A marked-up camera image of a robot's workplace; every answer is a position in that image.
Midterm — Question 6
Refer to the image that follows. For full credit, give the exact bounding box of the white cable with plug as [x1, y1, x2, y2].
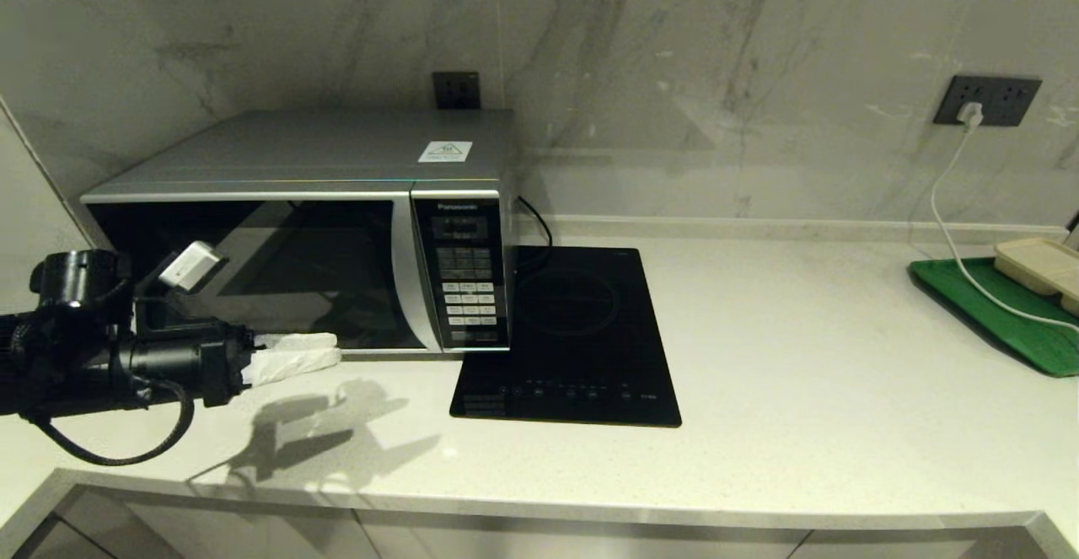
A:
[929, 101, 1079, 336]

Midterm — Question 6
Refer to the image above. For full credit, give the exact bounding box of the white triangle warning sticker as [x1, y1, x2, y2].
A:
[418, 141, 473, 164]

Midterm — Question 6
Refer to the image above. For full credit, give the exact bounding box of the green plastic tray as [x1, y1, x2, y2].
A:
[907, 255, 1079, 377]

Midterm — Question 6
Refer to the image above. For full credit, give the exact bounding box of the small dark wall socket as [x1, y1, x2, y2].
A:
[432, 71, 483, 111]

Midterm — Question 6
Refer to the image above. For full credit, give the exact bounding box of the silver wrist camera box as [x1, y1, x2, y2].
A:
[158, 240, 229, 293]

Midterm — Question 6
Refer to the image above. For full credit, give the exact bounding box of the microwave door with dark glass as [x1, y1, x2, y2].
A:
[80, 186, 445, 354]

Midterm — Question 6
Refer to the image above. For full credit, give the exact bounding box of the beige lunch container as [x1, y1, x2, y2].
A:
[991, 237, 1079, 320]

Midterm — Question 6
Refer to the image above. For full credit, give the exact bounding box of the grey cabinet front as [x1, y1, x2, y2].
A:
[55, 481, 384, 559]
[354, 504, 812, 559]
[784, 525, 1050, 559]
[8, 508, 123, 559]

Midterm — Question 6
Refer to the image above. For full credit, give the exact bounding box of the black induction cooktop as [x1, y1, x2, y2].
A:
[448, 245, 682, 428]

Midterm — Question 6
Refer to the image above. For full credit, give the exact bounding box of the silver Panasonic microwave oven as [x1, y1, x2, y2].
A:
[80, 108, 522, 354]

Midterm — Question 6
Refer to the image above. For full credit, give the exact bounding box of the wide dark wall socket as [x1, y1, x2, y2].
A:
[933, 75, 1043, 128]

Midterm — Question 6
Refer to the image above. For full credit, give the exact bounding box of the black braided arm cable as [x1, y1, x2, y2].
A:
[24, 378, 196, 468]

